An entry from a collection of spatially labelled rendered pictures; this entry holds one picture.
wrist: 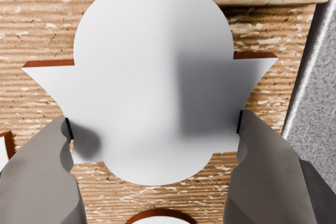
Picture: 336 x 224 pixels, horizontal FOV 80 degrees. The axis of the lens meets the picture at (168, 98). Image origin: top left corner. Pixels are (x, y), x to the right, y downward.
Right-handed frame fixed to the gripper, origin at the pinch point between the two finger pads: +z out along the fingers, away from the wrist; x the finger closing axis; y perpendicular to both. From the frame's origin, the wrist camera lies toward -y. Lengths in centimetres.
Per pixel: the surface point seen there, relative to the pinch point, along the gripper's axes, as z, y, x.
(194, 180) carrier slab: 0.8, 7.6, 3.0
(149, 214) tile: 0.2, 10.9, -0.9
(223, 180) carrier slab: 0.8, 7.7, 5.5
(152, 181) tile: 0.0, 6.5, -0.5
